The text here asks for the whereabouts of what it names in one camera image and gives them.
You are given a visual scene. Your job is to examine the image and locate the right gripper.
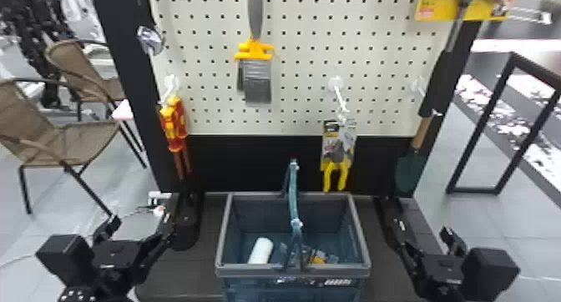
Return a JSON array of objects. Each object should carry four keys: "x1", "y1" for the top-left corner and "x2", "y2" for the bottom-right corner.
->
[{"x1": 396, "y1": 225, "x2": 468, "y2": 302}]

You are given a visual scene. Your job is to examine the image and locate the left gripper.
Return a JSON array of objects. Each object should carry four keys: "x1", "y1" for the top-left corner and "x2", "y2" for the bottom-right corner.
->
[{"x1": 88, "y1": 214, "x2": 177, "y2": 290}]

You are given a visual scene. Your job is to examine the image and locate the green garden trowel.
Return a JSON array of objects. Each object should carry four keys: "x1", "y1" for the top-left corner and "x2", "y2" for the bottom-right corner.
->
[{"x1": 393, "y1": 110, "x2": 443, "y2": 199}]

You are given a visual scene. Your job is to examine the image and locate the yellow tool packet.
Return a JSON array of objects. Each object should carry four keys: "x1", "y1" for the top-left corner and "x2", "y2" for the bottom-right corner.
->
[{"x1": 306, "y1": 246, "x2": 340, "y2": 265}]

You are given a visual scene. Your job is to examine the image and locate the blue basket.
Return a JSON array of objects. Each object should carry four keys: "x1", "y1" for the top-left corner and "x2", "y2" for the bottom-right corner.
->
[{"x1": 214, "y1": 159, "x2": 373, "y2": 302}]

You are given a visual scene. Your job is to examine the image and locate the red yellow screwdriver set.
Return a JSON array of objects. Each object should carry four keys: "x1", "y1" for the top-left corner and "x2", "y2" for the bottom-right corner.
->
[{"x1": 158, "y1": 95, "x2": 195, "y2": 182}]

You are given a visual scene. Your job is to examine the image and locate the white paint roller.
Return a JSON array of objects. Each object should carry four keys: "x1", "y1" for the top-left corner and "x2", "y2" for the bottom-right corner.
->
[{"x1": 246, "y1": 236, "x2": 275, "y2": 265}]

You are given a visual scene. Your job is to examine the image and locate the beige chair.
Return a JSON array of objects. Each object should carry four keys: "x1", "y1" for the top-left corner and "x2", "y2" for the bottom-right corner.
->
[
  {"x1": 43, "y1": 39, "x2": 129, "y2": 122},
  {"x1": 0, "y1": 78, "x2": 149, "y2": 218}
]

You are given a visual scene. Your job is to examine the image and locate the yellow pliers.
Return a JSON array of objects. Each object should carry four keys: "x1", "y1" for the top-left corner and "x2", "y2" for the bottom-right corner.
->
[{"x1": 320, "y1": 118, "x2": 358, "y2": 194}]

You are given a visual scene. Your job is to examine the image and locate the black side table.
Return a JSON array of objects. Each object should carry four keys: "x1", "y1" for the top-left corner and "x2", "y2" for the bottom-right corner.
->
[{"x1": 446, "y1": 38, "x2": 561, "y2": 209}]

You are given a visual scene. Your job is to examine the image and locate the black hammer yellow card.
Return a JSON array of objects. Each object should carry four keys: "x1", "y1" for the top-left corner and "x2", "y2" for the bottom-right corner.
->
[{"x1": 413, "y1": 0, "x2": 512, "y2": 119}]

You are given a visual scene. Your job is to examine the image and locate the grey yellow paint brush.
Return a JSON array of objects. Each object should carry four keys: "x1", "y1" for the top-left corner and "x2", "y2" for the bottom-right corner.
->
[{"x1": 233, "y1": 0, "x2": 275, "y2": 106}]

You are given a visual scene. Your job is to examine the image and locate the shiny silver tool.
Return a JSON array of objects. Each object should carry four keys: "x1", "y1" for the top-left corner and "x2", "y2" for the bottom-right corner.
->
[{"x1": 136, "y1": 25, "x2": 166, "y2": 58}]

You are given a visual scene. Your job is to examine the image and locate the white pegboard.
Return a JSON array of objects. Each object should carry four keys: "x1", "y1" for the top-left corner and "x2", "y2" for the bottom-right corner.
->
[{"x1": 89, "y1": 0, "x2": 483, "y2": 253}]

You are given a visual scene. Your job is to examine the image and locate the white cable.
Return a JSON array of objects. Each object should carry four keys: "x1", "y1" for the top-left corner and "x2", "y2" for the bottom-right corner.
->
[{"x1": 0, "y1": 190, "x2": 173, "y2": 270}]

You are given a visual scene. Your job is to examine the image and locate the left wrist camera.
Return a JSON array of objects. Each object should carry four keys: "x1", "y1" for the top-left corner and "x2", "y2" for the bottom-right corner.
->
[{"x1": 35, "y1": 234, "x2": 96, "y2": 288}]

